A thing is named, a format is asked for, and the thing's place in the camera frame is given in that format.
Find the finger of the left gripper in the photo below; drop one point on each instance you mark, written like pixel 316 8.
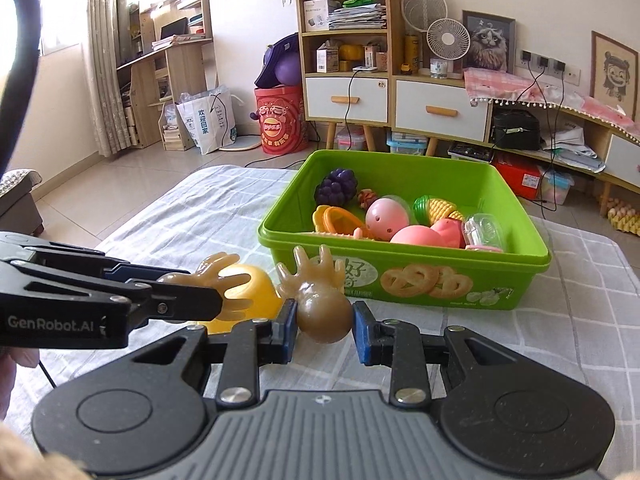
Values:
pixel 170 302
pixel 122 272

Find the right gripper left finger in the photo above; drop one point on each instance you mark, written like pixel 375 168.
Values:
pixel 249 346

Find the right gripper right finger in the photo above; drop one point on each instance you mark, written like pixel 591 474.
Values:
pixel 398 346

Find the tan round-based hand toy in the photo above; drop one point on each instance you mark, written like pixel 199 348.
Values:
pixel 323 311

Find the pink round plastic toy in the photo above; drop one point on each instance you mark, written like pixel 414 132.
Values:
pixel 443 233

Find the pink capsule ball toy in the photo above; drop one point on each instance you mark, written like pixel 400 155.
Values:
pixel 386 217

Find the yellow toy corn cob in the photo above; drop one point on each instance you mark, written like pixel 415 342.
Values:
pixel 428 210

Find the orange plastic juicer toy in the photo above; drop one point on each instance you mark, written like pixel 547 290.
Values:
pixel 337 219

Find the clear plastic capsule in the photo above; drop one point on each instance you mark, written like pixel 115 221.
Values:
pixel 483 232

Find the purple plastic grapes toy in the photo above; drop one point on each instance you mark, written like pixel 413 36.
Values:
pixel 337 188

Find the yellow plastic toy pot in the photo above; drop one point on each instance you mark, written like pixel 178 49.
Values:
pixel 264 300

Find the green plastic cookie box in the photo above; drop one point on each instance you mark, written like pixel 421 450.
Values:
pixel 425 275

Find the white paper shopping bag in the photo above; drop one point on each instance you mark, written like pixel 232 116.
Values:
pixel 209 119

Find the grey checked cloth mat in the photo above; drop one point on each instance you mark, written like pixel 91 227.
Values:
pixel 581 317

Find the red printed barrel bin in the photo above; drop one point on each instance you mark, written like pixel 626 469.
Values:
pixel 282 121

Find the black bag on shelf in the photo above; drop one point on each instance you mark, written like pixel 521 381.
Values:
pixel 515 130

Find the purple plush toy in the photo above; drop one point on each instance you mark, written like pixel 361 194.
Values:
pixel 281 64

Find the pink tablecloth with fringe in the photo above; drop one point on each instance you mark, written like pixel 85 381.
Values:
pixel 508 89

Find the small white desk fan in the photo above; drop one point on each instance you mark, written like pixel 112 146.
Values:
pixel 448 41

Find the wooden white drawer cabinet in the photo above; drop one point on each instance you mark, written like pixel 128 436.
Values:
pixel 438 109

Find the framed cat picture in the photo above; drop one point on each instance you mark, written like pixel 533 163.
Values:
pixel 492 41

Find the framed cartoon girl picture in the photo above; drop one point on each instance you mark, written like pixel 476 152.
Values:
pixel 614 73

